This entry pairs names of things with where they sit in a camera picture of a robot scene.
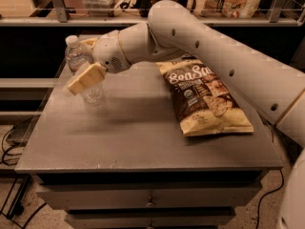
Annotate black cables on floor left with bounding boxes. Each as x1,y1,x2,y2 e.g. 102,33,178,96
0,117,47,229

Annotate colourful snack bag on shelf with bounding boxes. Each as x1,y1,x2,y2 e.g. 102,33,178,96
201,0,261,19

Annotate clear plastic water bottle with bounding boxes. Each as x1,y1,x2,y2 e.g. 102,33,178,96
65,35,107,106

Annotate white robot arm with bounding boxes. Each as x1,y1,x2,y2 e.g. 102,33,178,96
66,0,305,148

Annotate metal shelf rack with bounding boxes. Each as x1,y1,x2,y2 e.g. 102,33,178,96
0,0,305,27

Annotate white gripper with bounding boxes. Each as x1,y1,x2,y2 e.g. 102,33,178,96
66,31,131,95

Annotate black cable on floor right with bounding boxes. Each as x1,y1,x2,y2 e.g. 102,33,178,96
255,169,285,229

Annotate sea salt chips bag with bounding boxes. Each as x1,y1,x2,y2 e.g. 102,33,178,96
156,59,254,136

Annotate grey drawer cabinet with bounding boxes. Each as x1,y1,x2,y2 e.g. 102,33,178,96
17,63,282,229

